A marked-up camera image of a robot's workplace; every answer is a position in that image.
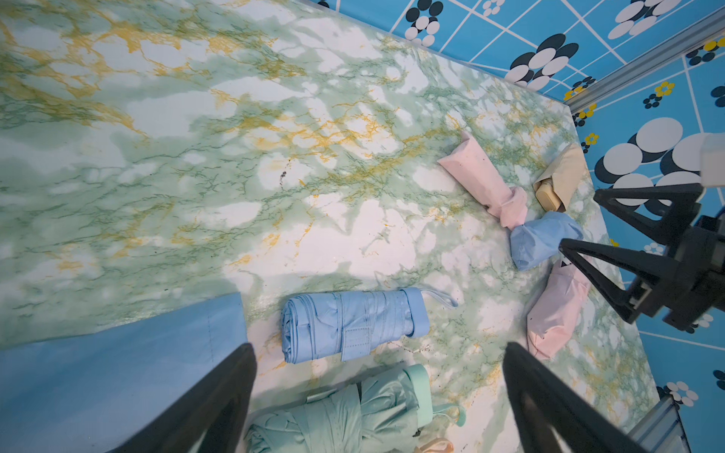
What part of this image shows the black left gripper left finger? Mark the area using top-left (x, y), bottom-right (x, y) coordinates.
top-left (115, 344), bottom-right (257, 452)

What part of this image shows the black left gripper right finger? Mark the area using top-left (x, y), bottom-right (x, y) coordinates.
top-left (502, 343), bottom-right (644, 452)

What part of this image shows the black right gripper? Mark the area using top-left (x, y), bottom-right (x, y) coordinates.
top-left (559, 183), bottom-right (724, 333)

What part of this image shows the pink sleeved umbrella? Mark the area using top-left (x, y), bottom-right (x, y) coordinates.
top-left (527, 260), bottom-right (591, 360)
top-left (438, 130), bottom-right (528, 230)

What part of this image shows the blue sleeved umbrella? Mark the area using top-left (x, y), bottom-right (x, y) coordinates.
top-left (510, 211), bottom-right (583, 271)
top-left (1, 294), bottom-right (247, 452)

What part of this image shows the mint green umbrella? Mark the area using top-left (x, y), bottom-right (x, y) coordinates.
top-left (245, 364), bottom-right (466, 452)

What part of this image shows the beige sleeved umbrella far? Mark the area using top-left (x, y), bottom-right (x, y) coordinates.
top-left (534, 143), bottom-right (588, 213)

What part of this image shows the aluminium front rail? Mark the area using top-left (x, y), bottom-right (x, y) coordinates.
top-left (629, 396), bottom-right (691, 453)

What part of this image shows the aluminium corner post right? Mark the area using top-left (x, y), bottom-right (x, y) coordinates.
top-left (565, 6), bottom-right (724, 111)

